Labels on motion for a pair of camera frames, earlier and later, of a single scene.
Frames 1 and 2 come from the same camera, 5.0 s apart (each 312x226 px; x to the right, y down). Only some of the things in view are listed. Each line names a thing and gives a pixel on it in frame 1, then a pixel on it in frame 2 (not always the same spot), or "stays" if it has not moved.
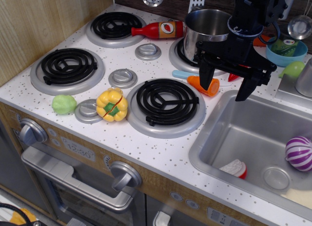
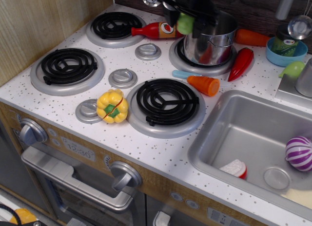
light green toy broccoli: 64,104 → 185,24
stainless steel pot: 204,25 stays
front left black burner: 66,71 stays
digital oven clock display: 78,149 stays
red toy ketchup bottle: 169,29 stays
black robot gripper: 236,52 → 198,4
